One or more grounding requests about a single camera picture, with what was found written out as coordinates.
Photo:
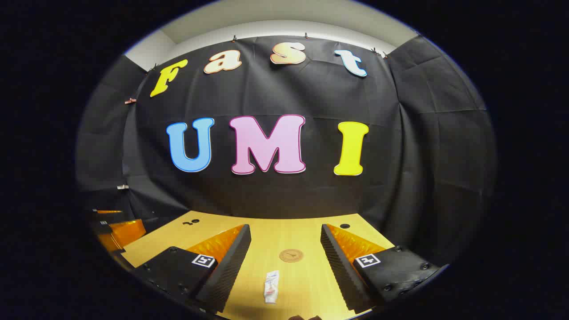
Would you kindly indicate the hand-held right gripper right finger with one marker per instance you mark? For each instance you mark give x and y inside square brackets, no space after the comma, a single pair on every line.
[340,266]

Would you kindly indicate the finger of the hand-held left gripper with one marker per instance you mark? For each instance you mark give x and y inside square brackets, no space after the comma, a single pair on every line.
[129,231]
[104,220]

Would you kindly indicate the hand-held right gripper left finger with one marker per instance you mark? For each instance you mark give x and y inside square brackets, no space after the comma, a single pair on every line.
[231,262]

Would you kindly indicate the white toothpaste tube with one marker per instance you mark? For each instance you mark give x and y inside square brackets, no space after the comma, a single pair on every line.
[271,289]

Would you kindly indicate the round brown coaster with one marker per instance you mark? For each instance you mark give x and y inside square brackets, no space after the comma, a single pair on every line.
[291,255]

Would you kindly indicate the wooden desktop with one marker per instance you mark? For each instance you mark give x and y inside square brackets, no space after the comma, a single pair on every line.
[284,235]

